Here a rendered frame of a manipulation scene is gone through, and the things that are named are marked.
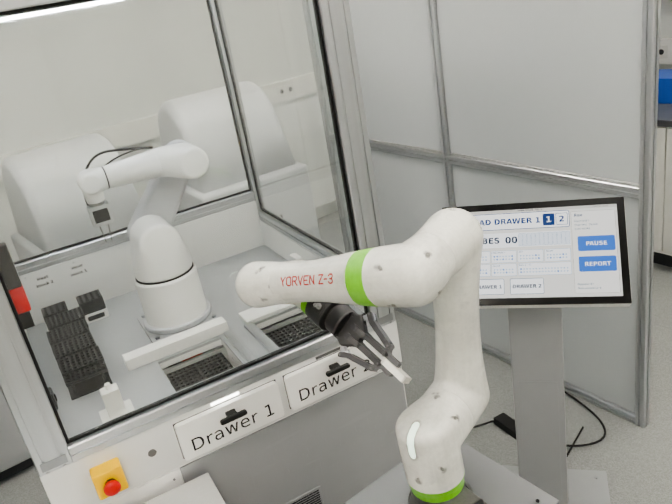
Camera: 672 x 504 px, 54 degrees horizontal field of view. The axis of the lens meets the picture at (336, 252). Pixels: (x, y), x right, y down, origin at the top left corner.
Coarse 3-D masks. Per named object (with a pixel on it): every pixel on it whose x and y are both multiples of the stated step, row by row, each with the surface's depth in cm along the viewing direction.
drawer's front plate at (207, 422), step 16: (272, 384) 178; (240, 400) 174; (256, 400) 177; (272, 400) 179; (192, 416) 170; (208, 416) 171; (224, 416) 173; (256, 416) 178; (272, 416) 181; (176, 432) 168; (192, 432) 170; (208, 432) 172; (224, 432) 175; (240, 432) 177; (192, 448) 171; (208, 448) 174
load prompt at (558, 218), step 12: (480, 216) 198; (492, 216) 197; (504, 216) 196; (516, 216) 195; (528, 216) 194; (540, 216) 193; (552, 216) 192; (564, 216) 191; (492, 228) 196; (504, 228) 195; (516, 228) 194; (528, 228) 193
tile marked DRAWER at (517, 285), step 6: (510, 282) 190; (516, 282) 190; (522, 282) 189; (528, 282) 189; (534, 282) 188; (540, 282) 188; (510, 288) 190; (516, 288) 190; (522, 288) 189; (528, 288) 188; (534, 288) 188; (540, 288) 188; (510, 294) 190; (516, 294) 189
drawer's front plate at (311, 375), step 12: (348, 348) 188; (372, 348) 191; (324, 360) 184; (336, 360) 186; (348, 360) 188; (300, 372) 181; (312, 372) 183; (324, 372) 185; (360, 372) 191; (372, 372) 194; (288, 384) 180; (300, 384) 182; (312, 384) 184; (336, 384) 188; (348, 384) 190; (288, 396) 183; (312, 396) 185; (324, 396) 187
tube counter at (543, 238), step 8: (520, 232) 193; (528, 232) 193; (536, 232) 192; (544, 232) 191; (552, 232) 191; (560, 232) 190; (568, 232) 189; (504, 240) 194; (512, 240) 194; (520, 240) 193; (528, 240) 192; (536, 240) 191; (544, 240) 191; (552, 240) 190; (560, 240) 189; (568, 240) 189
